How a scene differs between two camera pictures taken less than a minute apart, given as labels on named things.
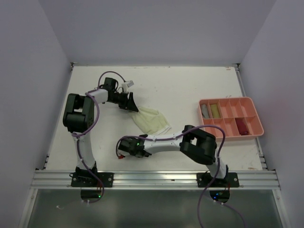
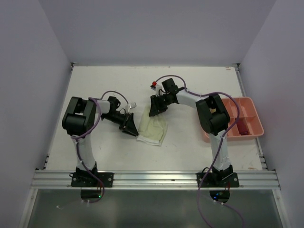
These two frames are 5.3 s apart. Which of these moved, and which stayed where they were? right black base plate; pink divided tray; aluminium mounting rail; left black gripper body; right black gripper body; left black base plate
Moved: right black gripper body; left black gripper body
Stayed: pink divided tray; aluminium mounting rail; right black base plate; left black base plate
